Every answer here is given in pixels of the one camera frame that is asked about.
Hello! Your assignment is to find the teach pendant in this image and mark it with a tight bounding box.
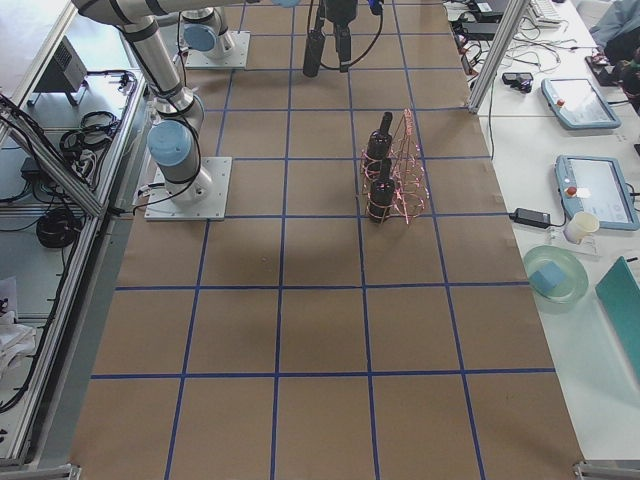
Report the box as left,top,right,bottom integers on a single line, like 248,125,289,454
554,155,639,231
540,78,621,130

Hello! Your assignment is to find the far teach pendant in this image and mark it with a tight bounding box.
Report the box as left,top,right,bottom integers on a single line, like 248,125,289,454
540,78,621,130

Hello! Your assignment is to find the dark wine bottle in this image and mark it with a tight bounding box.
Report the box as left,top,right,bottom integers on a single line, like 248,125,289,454
364,112,393,176
367,158,395,223

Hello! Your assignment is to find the copper wire wine basket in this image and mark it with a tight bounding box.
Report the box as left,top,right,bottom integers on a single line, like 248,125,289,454
360,109,430,224

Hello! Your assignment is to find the black power adapter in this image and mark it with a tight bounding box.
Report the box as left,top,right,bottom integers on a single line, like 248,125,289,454
509,208,551,229

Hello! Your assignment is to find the grey control box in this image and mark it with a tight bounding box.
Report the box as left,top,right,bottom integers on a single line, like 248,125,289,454
27,36,88,106

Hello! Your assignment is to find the near teach pendant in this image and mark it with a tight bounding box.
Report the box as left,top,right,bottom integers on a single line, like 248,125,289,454
554,155,639,231

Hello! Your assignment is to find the aluminium frame post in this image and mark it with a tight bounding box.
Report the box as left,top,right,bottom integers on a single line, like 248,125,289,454
467,0,528,114

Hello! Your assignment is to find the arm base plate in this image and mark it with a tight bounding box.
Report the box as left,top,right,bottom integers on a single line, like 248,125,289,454
184,28,250,70
144,157,232,221

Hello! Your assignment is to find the dark wine bottle right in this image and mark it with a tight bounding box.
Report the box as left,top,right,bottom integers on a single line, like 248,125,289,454
364,112,393,176

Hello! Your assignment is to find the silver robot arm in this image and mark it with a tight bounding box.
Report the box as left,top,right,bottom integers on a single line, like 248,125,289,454
182,7,235,60
73,0,358,118

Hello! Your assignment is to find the green glass bowl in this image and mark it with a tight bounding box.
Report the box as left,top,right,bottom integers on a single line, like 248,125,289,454
523,245,589,304

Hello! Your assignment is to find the white paper cup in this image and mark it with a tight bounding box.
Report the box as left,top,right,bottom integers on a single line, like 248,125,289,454
564,211,600,244

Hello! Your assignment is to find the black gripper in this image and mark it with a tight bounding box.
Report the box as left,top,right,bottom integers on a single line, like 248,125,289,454
312,0,358,73

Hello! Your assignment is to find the dark wine bottle left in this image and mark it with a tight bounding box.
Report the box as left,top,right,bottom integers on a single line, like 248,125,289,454
367,158,395,223

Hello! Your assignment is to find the blue sponge block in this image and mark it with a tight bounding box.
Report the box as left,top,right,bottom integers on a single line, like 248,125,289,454
529,261,566,294

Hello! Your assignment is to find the teal folder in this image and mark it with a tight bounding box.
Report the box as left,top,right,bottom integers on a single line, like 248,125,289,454
595,257,639,376

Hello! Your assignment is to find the dark wine bottle carried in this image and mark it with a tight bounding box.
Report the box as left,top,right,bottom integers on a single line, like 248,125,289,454
303,29,325,78

